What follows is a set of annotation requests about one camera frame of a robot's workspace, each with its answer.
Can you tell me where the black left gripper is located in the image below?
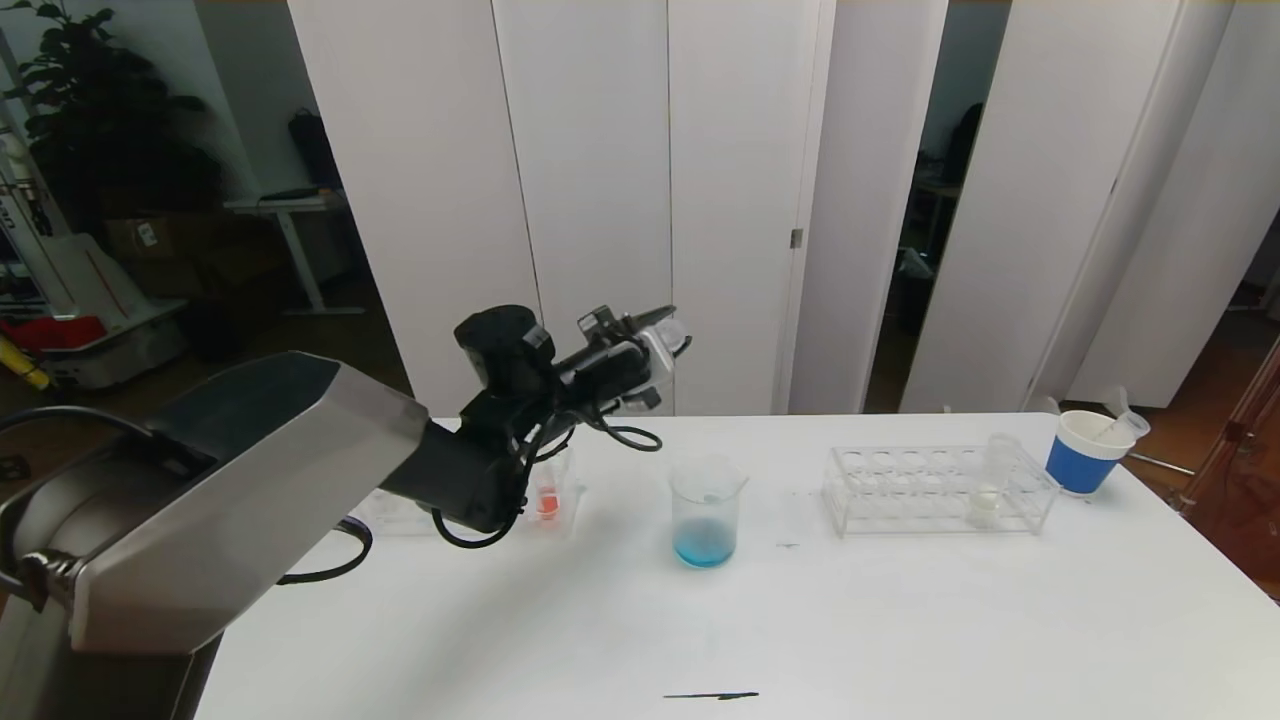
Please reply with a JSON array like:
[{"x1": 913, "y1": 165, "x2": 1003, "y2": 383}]
[{"x1": 556, "y1": 304, "x2": 693, "y2": 413}]

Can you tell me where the test tube with blue pigment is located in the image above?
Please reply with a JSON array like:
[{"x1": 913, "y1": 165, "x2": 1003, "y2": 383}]
[{"x1": 640, "y1": 312, "x2": 692, "y2": 363}]

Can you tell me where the clear acrylic test tube rack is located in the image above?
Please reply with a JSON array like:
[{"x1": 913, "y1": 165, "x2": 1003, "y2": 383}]
[
  {"x1": 822, "y1": 443, "x2": 1059, "y2": 538},
  {"x1": 355, "y1": 447, "x2": 586, "y2": 541}
]

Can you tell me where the clear glass beaker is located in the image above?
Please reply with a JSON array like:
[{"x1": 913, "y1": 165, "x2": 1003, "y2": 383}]
[{"x1": 668, "y1": 456, "x2": 750, "y2": 571}]

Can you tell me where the test tube with yellow pigment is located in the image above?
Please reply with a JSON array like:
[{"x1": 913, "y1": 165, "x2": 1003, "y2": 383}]
[{"x1": 965, "y1": 433, "x2": 1019, "y2": 529}]

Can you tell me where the white three-panel folding screen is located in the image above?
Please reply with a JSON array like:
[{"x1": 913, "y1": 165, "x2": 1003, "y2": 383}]
[{"x1": 290, "y1": 0, "x2": 836, "y2": 419}]

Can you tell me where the white partition panel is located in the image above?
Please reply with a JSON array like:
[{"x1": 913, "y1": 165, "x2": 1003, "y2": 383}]
[
  {"x1": 898, "y1": 0, "x2": 1186, "y2": 416},
  {"x1": 1060, "y1": 0, "x2": 1280, "y2": 413},
  {"x1": 788, "y1": 0, "x2": 949, "y2": 417}
]

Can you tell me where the black backpack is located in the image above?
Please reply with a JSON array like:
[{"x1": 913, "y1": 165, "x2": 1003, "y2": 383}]
[{"x1": 288, "y1": 110, "x2": 346, "y2": 193}]

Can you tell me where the white standing desk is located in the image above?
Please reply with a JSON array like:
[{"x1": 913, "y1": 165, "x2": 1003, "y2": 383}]
[{"x1": 222, "y1": 192, "x2": 366, "y2": 319}]

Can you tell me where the white paper cup blue sleeve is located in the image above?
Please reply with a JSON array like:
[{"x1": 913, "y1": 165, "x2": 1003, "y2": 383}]
[{"x1": 1044, "y1": 411, "x2": 1138, "y2": 498}]

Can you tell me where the white partition foot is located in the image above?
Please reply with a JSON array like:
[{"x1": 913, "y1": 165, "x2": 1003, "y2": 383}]
[{"x1": 1040, "y1": 388, "x2": 1131, "y2": 421}]

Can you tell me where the cardboard box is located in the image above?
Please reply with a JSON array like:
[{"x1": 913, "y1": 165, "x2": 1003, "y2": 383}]
[{"x1": 105, "y1": 211, "x2": 201, "y2": 261}]

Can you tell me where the white equipment base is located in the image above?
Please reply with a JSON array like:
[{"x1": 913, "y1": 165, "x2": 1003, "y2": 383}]
[{"x1": 40, "y1": 296, "x2": 191, "y2": 389}]

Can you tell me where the white leaning board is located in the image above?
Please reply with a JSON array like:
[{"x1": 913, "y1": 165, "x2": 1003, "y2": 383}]
[{"x1": 40, "y1": 230, "x2": 136, "y2": 324}]

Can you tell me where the brown wooden stand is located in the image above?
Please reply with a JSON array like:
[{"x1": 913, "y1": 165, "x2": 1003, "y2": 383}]
[{"x1": 1175, "y1": 335, "x2": 1280, "y2": 601}]

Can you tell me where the dark green potted plant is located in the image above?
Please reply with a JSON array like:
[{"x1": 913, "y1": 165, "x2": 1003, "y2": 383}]
[{"x1": 0, "y1": 0, "x2": 226, "y2": 236}]

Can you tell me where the yellow tool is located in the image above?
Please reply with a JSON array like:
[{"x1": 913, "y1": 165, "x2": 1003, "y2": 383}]
[{"x1": 0, "y1": 333, "x2": 51, "y2": 391}]

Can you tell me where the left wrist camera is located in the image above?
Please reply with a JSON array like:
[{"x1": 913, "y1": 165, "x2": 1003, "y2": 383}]
[{"x1": 622, "y1": 328, "x2": 681, "y2": 413}]

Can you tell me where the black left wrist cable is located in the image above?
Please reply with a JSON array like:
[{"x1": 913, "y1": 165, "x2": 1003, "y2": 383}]
[{"x1": 430, "y1": 400, "x2": 664, "y2": 549}]

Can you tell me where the dark left arm strap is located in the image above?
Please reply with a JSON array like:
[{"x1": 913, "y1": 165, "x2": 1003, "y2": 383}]
[{"x1": 275, "y1": 518, "x2": 374, "y2": 587}]

